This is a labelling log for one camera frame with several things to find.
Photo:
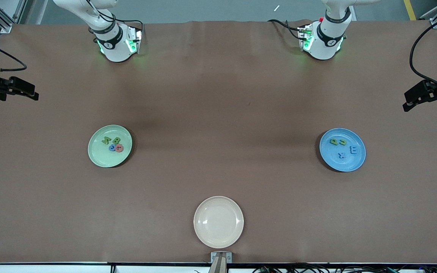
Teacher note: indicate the beige plate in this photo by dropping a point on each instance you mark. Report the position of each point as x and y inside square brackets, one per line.
[218, 222]

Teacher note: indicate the brown table mat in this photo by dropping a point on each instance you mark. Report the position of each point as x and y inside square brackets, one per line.
[218, 94]

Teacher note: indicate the pinkish red foam letter Q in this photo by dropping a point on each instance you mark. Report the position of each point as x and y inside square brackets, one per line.
[121, 149]

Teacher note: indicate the green foam letter n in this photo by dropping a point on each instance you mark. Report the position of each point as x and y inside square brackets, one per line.
[344, 140]
[106, 140]

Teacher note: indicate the light green plate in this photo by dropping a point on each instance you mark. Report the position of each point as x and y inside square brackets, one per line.
[101, 155]

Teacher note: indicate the green foam letter B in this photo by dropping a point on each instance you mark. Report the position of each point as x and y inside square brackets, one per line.
[116, 141]

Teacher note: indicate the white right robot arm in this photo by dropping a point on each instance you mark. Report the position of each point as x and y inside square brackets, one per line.
[108, 38]

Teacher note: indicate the blue foam letter C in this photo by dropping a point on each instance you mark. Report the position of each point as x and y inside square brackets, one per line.
[109, 148]

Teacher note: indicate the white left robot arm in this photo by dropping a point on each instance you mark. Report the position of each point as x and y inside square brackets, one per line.
[324, 41]

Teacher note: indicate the light blue foam letter E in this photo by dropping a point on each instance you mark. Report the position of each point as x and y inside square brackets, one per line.
[354, 150]

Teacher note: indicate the blue plate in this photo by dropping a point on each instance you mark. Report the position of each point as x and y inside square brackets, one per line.
[332, 161]

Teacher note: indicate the metal table edge bracket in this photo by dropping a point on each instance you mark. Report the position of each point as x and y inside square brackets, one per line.
[215, 258]

